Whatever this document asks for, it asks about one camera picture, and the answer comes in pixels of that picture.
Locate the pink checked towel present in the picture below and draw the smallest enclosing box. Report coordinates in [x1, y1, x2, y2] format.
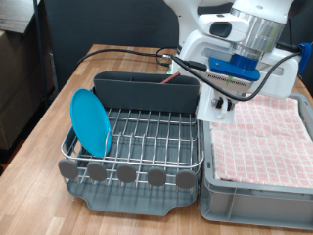
[208, 93, 313, 190]

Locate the dark grey drain tray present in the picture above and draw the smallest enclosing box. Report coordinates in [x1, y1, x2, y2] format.
[67, 107, 200, 217]

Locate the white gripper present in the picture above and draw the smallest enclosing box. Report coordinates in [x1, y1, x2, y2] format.
[178, 29, 301, 112]

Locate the dark grey cutlery caddy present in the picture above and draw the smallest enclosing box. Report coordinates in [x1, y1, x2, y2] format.
[93, 70, 201, 115]

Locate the blue plate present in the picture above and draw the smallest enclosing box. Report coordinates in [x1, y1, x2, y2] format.
[69, 87, 113, 159]

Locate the cardboard box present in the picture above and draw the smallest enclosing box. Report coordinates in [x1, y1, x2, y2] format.
[0, 28, 45, 151]

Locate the blue cable clip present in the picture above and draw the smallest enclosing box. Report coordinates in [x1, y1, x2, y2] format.
[297, 42, 313, 74]

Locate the black metal pole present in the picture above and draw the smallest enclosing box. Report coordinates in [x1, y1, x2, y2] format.
[32, 0, 51, 109]

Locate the metal wire dish rack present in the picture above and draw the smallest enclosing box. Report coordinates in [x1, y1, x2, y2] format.
[58, 85, 205, 191]

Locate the grey plastic crate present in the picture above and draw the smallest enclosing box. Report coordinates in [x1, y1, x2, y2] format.
[199, 92, 313, 231]

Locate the thick black table cable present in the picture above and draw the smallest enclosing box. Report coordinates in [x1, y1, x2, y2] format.
[76, 46, 179, 68]

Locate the red-brown wooden spoon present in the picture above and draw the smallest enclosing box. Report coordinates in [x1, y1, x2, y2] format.
[159, 71, 181, 84]

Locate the dark fabric partition panel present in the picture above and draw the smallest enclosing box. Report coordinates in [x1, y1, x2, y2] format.
[43, 0, 313, 91]

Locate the dark wooden shelf board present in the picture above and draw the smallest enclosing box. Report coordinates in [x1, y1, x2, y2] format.
[0, 0, 38, 34]

